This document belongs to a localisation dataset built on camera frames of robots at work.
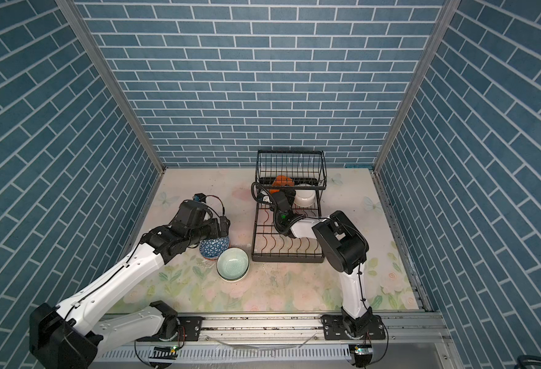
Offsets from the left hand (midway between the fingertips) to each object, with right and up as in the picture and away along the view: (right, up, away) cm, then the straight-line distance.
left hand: (225, 224), depth 79 cm
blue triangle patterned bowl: (-9, -11, +10) cm, 17 cm away
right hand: (+23, +11, +19) cm, 32 cm away
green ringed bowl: (+2, -15, +3) cm, 16 cm away
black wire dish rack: (+14, -10, +12) cm, 21 cm away
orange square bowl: (+19, +16, +29) cm, 39 cm away
